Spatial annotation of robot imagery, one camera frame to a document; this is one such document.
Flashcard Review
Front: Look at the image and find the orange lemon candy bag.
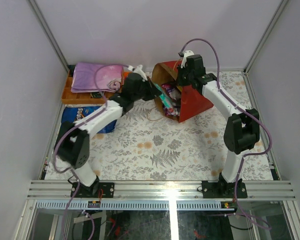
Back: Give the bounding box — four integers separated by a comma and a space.
123, 71, 131, 78

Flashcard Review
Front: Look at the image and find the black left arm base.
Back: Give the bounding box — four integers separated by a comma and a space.
67, 177, 115, 199

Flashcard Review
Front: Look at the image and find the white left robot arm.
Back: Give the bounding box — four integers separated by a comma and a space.
53, 72, 162, 198

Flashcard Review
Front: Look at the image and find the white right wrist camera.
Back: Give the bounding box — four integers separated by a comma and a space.
179, 50, 194, 69

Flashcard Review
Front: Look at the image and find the aluminium front rail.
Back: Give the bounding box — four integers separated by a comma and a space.
27, 180, 296, 201

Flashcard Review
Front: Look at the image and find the teal mint candy bag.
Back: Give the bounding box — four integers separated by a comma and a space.
157, 85, 174, 109

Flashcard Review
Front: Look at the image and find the orange wooden tray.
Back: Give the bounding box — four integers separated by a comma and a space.
61, 69, 125, 105

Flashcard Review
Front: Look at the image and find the blue chips snack bag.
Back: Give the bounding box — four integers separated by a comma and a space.
61, 105, 118, 135

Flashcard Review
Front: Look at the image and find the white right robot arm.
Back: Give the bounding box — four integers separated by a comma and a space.
177, 50, 260, 198

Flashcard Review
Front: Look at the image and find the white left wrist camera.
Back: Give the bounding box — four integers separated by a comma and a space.
127, 64, 147, 80

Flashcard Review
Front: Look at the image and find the red paper bag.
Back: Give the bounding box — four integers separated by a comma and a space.
151, 60, 214, 123

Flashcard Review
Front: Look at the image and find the purple candy bag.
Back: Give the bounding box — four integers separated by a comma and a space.
163, 102, 181, 117
161, 83, 181, 102

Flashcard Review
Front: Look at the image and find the purple princess cloth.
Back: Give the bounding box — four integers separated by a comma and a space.
71, 62, 123, 93

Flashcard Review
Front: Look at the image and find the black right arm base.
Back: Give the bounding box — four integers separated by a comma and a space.
201, 179, 248, 199

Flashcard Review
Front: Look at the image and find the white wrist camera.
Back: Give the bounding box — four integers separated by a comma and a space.
127, 64, 147, 80
179, 50, 194, 69

